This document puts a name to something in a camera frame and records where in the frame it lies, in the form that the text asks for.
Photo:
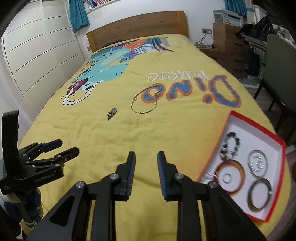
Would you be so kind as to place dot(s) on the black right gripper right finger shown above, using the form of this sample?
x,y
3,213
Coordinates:
x,y
171,187

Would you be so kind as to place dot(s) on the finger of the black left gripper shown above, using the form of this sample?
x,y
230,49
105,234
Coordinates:
x,y
46,147
67,155

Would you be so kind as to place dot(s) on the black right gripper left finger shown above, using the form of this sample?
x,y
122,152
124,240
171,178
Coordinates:
x,y
123,187

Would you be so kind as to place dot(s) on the amber resin bangle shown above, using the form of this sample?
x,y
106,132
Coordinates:
x,y
238,166

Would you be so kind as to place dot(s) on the dark horn bangle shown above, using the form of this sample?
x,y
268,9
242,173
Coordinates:
x,y
250,194

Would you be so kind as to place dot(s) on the thin silver wire bangle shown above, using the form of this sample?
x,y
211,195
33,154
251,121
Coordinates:
x,y
257,163

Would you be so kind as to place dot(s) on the red jewelry box tray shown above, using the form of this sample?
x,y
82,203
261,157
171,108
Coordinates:
x,y
240,136

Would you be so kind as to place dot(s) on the silver charm pendant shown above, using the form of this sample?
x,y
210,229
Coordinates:
x,y
111,113

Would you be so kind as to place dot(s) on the white wardrobe doors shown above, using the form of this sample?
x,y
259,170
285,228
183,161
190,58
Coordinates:
x,y
41,52

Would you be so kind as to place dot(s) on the teal curtain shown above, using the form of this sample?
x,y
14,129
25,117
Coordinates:
x,y
78,16

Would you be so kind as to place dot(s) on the wooden drawer cabinet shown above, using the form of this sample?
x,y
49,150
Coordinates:
x,y
232,53

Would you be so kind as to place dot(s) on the grey green chair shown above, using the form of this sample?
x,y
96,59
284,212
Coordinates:
x,y
279,82

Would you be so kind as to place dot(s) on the wooden headboard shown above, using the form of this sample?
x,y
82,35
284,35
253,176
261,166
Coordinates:
x,y
150,24

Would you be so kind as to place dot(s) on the white printer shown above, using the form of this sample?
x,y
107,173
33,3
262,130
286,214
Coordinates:
x,y
228,17

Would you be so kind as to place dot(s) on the wall power socket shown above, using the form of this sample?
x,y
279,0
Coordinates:
x,y
207,31

